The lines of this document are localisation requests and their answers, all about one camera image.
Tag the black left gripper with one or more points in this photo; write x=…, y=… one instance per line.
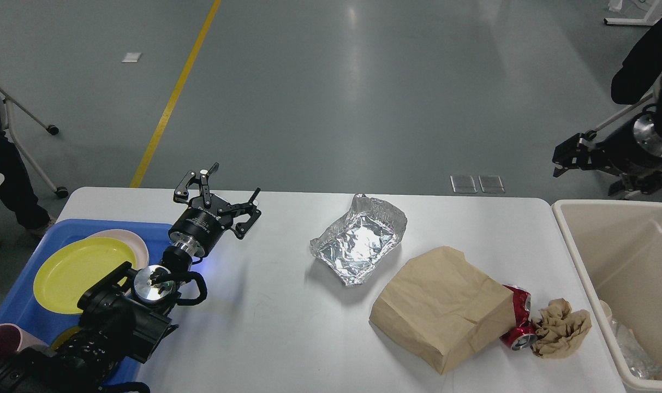
x=199, y=230

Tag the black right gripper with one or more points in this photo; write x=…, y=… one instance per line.
x=633, y=152

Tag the white paper cup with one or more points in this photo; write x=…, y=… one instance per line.
x=607, y=311

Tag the aluminium foil tray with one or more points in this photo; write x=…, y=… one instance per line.
x=354, y=244

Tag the yellow plastic plate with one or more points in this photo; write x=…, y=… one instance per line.
x=69, y=272

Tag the brown paper napkin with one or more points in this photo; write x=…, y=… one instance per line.
x=560, y=331

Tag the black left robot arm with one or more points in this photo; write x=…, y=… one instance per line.
x=125, y=314

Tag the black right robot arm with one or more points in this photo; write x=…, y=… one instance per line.
x=627, y=145

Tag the white rolling chair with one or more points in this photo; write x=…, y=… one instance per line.
x=652, y=97

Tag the beige plastic bin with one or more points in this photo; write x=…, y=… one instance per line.
x=616, y=247

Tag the pink plate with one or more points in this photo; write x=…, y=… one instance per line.
x=131, y=239

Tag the person in black clothing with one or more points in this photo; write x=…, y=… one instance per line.
x=640, y=69

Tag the floor outlet cover plates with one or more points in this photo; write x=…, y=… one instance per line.
x=472, y=185

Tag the white paper scrap on floor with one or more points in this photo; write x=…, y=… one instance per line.
x=131, y=57

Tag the crushed red soda can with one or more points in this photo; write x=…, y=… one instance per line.
x=522, y=335

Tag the person at left edge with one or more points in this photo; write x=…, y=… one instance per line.
x=16, y=192

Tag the clear plastic wrap in bin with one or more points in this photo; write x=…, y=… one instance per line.
x=639, y=363

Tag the blue plastic tray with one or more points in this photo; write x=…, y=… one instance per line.
x=20, y=306

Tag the white rolling stand left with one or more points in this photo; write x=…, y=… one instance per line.
x=9, y=107

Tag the brown paper bag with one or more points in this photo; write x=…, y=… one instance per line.
x=443, y=309

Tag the pink mug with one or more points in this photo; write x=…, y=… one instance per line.
x=14, y=339

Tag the white table frame background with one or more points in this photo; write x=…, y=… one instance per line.
x=633, y=13

